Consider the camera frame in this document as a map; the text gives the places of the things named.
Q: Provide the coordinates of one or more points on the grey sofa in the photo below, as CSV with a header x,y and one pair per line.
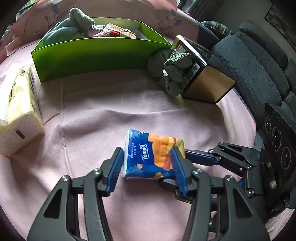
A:
x,y
261,69

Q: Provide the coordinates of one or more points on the green knitted cloth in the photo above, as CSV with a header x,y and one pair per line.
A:
x,y
168,65

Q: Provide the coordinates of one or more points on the pink printed bed sheet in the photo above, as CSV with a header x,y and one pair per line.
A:
x,y
86,116

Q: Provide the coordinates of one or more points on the yellow tissue pack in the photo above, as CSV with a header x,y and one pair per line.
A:
x,y
21,120

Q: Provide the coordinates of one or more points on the green cardboard box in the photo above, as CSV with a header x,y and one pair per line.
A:
x,y
96,54

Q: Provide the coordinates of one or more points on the striped cushion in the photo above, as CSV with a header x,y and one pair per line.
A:
x,y
217,27

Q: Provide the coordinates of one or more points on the red white sock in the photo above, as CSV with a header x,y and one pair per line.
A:
x,y
114,33

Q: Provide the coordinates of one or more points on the black gold tea tin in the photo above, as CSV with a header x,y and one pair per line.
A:
x,y
207,79

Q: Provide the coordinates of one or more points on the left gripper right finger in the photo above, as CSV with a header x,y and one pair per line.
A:
x,y
220,205

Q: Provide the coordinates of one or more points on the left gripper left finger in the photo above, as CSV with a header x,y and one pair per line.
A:
x,y
58,216

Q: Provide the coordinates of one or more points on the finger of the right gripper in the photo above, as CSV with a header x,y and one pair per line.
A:
x,y
171,185
201,157

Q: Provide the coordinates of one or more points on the light blue plush towel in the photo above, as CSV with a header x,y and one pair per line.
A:
x,y
77,23

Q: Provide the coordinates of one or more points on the blue orange Tempo tissue pack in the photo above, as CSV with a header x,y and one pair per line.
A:
x,y
148,155

